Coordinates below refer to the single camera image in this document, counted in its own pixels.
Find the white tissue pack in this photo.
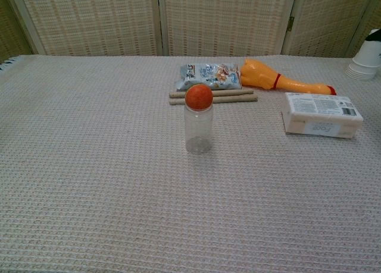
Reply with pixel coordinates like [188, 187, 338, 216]
[280, 92, 364, 140]

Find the clear plastic jar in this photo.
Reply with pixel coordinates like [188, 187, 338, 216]
[183, 105, 214, 155]

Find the orange ball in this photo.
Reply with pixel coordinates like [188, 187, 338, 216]
[185, 84, 214, 112]

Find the blue white snack bag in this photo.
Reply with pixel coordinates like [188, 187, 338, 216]
[174, 63, 242, 92]

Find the beige woven tablecloth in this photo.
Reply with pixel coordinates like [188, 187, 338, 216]
[0, 54, 381, 273]

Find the yellow rubber chicken toy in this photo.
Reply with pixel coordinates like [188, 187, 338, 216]
[240, 58, 338, 96]

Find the woven folding screen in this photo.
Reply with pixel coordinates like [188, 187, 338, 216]
[0, 0, 381, 59]

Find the white paper cup stack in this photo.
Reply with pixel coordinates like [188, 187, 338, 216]
[345, 29, 381, 82]

